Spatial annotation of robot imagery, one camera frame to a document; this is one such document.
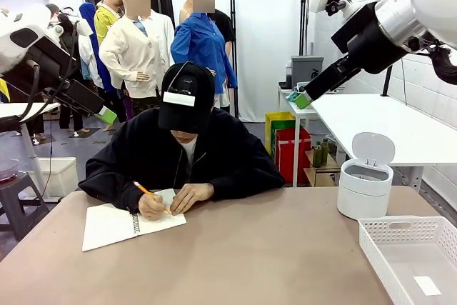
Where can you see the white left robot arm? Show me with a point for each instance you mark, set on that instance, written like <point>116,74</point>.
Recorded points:
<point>21,23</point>

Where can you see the large white table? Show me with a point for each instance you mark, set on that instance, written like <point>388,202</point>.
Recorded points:
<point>385,123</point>

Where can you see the yellow green bag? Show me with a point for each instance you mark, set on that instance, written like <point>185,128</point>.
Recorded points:
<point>273,130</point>

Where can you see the white height-adjustable desk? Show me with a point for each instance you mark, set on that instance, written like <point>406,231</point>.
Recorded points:
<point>21,108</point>

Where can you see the low wooden shelf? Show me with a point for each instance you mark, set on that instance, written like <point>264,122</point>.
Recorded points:
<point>321,173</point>

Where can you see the white spiral notebook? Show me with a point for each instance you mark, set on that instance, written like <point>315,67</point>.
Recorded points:
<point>107,226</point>

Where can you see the person's torso black jacket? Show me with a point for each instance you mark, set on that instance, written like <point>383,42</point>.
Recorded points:
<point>150,151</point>

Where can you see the green bottle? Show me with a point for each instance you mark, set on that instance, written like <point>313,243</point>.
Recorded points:
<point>324,151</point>
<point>317,156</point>

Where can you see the white round trash bin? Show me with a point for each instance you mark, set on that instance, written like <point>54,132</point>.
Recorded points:
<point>360,198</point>

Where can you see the person's left forearm black sleeve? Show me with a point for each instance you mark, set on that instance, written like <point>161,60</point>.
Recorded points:
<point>250,180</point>

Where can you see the person's right hand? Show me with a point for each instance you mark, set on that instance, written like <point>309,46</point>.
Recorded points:
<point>151,206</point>

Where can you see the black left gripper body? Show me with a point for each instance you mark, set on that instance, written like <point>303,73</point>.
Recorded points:
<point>53,62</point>

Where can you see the orange pencil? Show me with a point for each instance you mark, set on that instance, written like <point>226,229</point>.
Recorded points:
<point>143,189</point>

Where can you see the mannequin in blue shirt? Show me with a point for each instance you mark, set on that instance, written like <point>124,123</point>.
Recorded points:
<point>200,44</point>

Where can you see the black clamp pole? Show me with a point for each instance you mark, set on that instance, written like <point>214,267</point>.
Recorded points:
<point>386,83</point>

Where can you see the person's left hand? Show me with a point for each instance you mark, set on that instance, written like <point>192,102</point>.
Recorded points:
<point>193,194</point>

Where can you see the clear bowl red content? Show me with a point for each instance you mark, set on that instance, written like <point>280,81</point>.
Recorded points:
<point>7,171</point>

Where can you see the dark grey stool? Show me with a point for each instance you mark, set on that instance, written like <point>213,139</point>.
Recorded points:
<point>18,198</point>

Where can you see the mannequin in cream cardigan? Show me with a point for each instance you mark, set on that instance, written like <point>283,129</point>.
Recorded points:
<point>135,55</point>

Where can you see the person's right forearm black sleeve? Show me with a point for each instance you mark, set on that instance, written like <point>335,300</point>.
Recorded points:
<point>107,189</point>

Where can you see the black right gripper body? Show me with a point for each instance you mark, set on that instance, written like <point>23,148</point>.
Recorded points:
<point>364,40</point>

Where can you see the mannequin in black t-shirt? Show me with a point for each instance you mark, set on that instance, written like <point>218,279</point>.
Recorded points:
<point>225,23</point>

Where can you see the white perforated plastic basket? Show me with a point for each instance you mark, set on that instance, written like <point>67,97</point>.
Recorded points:
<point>375,248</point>

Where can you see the red bag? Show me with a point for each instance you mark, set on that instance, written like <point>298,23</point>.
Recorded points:
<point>291,155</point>

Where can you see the black head camera white plate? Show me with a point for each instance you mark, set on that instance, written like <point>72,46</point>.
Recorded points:
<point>178,99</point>

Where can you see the background person dark clothes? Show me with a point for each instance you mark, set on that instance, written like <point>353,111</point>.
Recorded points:
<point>66,119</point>

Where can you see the white plastic crate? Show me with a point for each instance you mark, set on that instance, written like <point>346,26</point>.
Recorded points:
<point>60,176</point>

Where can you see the mannequin in yellow jacket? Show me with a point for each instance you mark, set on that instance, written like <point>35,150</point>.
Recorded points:
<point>105,23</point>

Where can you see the small white side table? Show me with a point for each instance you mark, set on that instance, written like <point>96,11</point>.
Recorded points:
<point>289,108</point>

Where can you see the grey metal box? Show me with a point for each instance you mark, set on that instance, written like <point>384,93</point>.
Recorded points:
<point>307,69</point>

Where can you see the small white paper slip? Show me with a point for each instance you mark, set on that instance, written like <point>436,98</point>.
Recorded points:
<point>426,285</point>

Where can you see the teal cloth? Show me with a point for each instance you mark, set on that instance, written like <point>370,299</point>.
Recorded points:
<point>293,97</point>

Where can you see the black stand pole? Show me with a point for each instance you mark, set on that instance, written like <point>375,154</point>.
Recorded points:
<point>233,33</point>
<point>305,5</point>

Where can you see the black baseball cap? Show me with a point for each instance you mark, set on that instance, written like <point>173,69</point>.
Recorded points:
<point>185,115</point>

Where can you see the mannequin in blue garment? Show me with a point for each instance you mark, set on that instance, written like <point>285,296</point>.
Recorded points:
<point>89,19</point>

